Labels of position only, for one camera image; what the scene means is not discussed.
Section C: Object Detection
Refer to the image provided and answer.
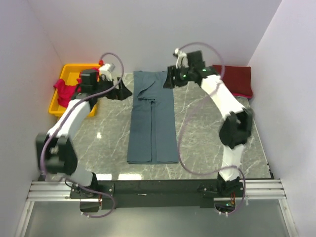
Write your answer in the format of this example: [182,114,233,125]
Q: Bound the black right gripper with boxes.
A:
[162,65,194,89]

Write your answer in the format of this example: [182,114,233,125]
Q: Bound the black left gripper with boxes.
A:
[93,75,132,101]

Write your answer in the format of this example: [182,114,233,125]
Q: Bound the blue-grey t shirt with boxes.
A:
[127,71,178,164]

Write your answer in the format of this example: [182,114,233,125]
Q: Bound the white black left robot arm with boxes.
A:
[36,64,132,198]

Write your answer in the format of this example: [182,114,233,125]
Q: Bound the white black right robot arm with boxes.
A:
[163,48,253,197]

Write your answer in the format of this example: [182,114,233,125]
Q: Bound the yellow plastic bin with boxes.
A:
[48,63,104,117]

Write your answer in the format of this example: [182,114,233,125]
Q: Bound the crumpled red t shirt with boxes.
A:
[53,67,100,108]

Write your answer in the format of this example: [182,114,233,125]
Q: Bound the folded maroon t shirt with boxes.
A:
[222,66,253,96]

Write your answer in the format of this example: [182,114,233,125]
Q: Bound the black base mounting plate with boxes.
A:
[70,179,244,209]

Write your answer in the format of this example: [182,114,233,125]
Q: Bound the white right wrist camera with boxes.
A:
[173,48,187,69]

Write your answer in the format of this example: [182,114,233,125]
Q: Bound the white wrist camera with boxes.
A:
[99,63,115,81]
[173,48,187,69]

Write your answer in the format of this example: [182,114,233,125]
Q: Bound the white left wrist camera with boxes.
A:
[99,63,115,81]

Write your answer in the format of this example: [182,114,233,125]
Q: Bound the aluminium extrusion rail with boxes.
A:
[15,179,297,237]

